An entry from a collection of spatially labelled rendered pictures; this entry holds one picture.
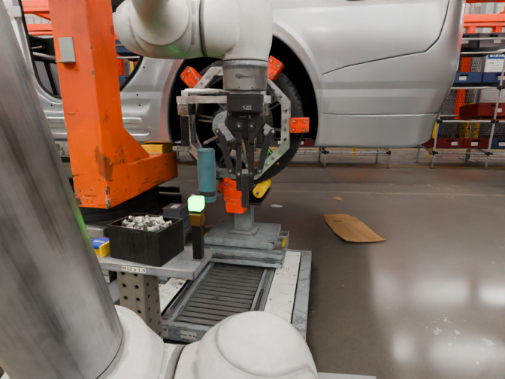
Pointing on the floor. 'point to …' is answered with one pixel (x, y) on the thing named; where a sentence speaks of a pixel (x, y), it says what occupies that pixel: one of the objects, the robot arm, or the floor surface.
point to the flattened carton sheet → (351, 228)
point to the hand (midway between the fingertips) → (244, 190)
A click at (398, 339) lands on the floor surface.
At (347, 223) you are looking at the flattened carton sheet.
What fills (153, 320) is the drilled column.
